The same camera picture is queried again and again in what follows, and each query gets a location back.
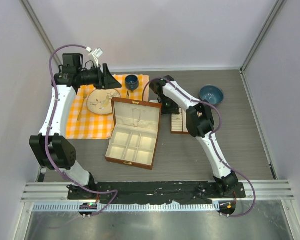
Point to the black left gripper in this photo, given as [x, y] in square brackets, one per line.
[105, 80]

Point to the white slotted cable duct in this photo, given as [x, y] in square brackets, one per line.
[114, 208]

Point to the small dark blue cup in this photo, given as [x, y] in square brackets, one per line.
[131, 82]

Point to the brown jewelry tray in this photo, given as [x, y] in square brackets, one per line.
[179, 123]

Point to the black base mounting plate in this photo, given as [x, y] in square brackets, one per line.
[156, 193]

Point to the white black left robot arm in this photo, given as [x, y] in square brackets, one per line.
[50, 147]

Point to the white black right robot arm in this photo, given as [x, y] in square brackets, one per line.
[200, 125]

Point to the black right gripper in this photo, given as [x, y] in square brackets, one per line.
[173, 109]

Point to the beige floral ceramic plate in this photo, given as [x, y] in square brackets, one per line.
[99, 101]

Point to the orange white checkered cloth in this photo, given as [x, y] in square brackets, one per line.
[99, 127]

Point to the blue ceramic bowl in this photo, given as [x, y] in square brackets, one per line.
[211, 94]

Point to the brown jewelry box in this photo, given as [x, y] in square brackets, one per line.
[134, 138]

